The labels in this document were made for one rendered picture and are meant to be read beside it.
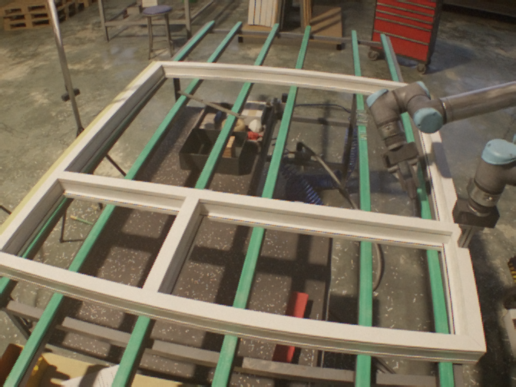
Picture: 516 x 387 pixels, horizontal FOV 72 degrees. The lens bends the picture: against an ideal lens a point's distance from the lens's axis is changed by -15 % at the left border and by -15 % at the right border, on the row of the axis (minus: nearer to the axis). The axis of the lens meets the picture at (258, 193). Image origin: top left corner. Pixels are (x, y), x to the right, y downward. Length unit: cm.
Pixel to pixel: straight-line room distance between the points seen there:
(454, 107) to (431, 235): 42
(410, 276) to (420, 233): 112
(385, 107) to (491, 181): 52
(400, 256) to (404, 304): 35
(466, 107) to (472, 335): 71
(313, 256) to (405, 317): 81
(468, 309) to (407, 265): 135
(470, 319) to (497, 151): 43
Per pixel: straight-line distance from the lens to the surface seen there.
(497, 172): 109
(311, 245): 164
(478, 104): 142
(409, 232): 131
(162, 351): 112
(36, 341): 120
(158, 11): 487
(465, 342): 109
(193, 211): 128
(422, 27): 477
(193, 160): 197
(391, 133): 144
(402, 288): 235
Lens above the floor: 179
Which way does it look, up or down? 40 degrees down
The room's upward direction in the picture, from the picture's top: straight up
